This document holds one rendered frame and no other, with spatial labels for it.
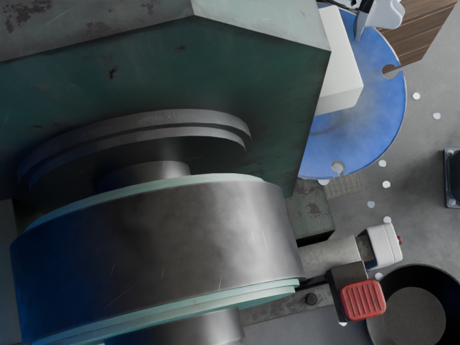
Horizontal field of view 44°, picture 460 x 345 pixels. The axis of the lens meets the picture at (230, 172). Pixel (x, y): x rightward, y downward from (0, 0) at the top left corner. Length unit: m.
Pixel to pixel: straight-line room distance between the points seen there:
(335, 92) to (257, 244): 0.14
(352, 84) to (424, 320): 1.40
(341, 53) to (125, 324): 0.25
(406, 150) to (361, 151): 0.94
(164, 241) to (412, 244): 1.52
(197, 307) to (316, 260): 0.79
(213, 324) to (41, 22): 0.20
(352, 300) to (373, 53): 0.39
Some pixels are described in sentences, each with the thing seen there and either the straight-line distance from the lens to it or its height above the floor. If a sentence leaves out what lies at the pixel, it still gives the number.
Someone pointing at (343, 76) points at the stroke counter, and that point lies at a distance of 0.43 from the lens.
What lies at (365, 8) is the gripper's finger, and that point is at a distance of 0.81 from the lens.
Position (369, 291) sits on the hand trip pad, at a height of 0.76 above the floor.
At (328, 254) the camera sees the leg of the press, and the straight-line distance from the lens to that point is 1.09.
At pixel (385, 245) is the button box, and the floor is 0.63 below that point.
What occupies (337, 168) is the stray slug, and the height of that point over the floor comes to 0.65.
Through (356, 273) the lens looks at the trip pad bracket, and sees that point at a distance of 1.03.
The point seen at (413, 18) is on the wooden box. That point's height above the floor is 0.35.
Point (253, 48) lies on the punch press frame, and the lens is 0.30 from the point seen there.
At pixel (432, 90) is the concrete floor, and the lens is 1.95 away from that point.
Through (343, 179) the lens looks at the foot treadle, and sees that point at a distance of 1.62.
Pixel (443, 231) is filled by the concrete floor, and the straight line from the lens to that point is 1.83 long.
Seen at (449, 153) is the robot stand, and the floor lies 0.03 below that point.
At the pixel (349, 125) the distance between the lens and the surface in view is 0.91.
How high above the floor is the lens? 1.72
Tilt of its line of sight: 75 degrees down
